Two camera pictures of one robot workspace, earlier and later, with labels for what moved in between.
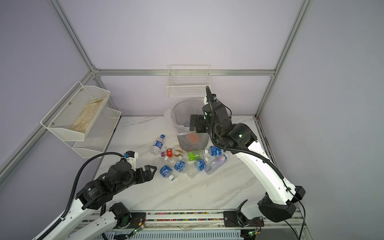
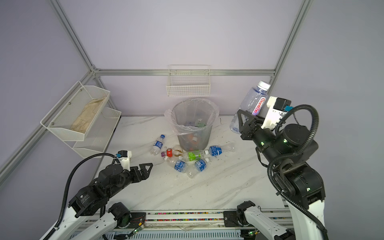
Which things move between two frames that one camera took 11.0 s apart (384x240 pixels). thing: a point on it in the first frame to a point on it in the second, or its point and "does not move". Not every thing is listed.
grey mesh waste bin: (188, 140) does not move
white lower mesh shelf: (98, 134) does not move
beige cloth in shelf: (84, 119) does not move
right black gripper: (197, 119) to (248, 123)
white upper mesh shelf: (77, 113) does not move
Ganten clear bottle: (215, 164) to (253, 103)
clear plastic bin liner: (178, 118) does not move
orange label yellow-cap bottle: (193, 137) does not move
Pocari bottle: (165, 171) to (189, 123)
